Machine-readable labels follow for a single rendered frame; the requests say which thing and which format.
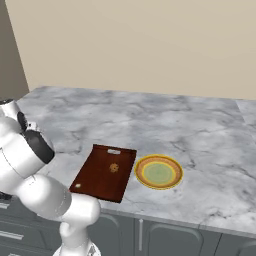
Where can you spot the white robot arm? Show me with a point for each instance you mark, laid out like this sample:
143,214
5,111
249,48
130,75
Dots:
36,191

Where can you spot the dark brown wooden tray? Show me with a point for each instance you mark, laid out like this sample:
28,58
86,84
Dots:
100,181

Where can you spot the small white dessert piece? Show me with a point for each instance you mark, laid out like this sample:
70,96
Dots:
78,185

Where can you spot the small brown cookie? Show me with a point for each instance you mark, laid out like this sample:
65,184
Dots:
114,167

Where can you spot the yellow orange green plate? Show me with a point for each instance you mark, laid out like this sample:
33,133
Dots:
158,172

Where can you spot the grey cupboard door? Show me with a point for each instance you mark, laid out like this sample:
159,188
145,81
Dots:
238,248
113,235
173,241

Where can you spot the grey drawer front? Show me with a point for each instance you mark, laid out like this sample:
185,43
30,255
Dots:
13,210
33,233

